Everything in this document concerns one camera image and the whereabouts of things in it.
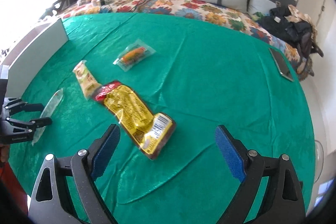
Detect clear long snack stick pack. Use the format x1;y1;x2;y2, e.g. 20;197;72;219
31;89;64;146

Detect rice cracker snack pack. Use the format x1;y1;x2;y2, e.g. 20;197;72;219
72;60;101;99

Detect yellow red barcode snack pack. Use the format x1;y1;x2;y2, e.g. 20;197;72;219
91;80;176;160

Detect clear pack with orange snack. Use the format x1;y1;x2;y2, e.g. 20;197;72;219
113;39;156;72

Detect left hand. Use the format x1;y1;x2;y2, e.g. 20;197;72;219
0;144;10;163

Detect white cardboard box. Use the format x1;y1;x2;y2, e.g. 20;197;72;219
1;19;69;98

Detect black smartphone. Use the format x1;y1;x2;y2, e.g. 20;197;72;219
269;48;294;82

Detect green tablecloth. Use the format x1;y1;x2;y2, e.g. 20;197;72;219
10;13;315;223

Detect floral sofa cover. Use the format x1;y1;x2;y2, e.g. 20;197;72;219
39;0;314;81

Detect black bag pile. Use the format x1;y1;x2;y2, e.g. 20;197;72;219
254;5;324;59

